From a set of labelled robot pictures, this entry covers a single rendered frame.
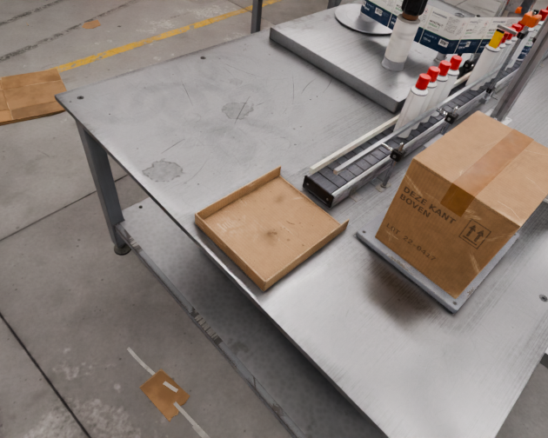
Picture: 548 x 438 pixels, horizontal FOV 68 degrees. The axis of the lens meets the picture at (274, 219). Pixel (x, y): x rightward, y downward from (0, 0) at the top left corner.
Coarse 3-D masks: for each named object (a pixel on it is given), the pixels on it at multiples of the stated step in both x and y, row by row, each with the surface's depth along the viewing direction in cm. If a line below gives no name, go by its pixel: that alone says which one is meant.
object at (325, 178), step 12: (504, 72) 168; (468, 96) 152; (444, 108) 144; (432, 120) 138; (384, 132) 130; (420, 132) 133; (372, 144) 125; (396, 144) 127; (348, 156) 120; (372, 156) 121; (384, 156) 122; (324, 168) 116; (348, 168) 117; (360, 168) 118; (312, 180) 112; (324, 180) 112; (336, 180) 113; (348, 180) 113
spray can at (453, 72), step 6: (456, 60) 125; (456, 66) 126; (450, 72) 127; (456, 72) 128; (450, 78) 128; (456, 78) 129; (450, 84) 130; (444, 90) 132; (450, 90) 132; (444, 96) 133; (438, 102) 135; (432, 114) 138; (438, 114) 140
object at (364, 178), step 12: (516, 72) 170; (504, 84) 170; (480, 96) 153; (468, 108) 150; (432, 132) 137; (408, 144) 128; (420, 144) 136; (372, 168) 118; (384, 168) 125; (360, 180) 115; (312, 192) 114; (324, 192) 110; (336, 192) 110; (348, 192) 114
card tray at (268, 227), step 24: (240, 192) 109; (264, 192) 113; (288, 192) 114; (216, 216) 105; (240, 216) 106; (264, 216) 107; (288, 216) 108; (312, 216) 109; (216, 240) 98; (240, 240) 101; (264, 240) 102; (288, 240) 103; (312, 240) 104; (240, 264) 95; (264, 264) 97; (288, 264) 93; (264, 288) 92
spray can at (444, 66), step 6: (438, 66) 123; (444, 66) 122; (450, 66) 122; (444, 72) 123; (438, 78) 124; (444, 78) 124; (438, 84) 125; (444, 84) 126; (438, 90) 127; (432, 96) 128; (438, 96) 129; (432, 102) 130; (426, 108) 132; (426, 120) 135
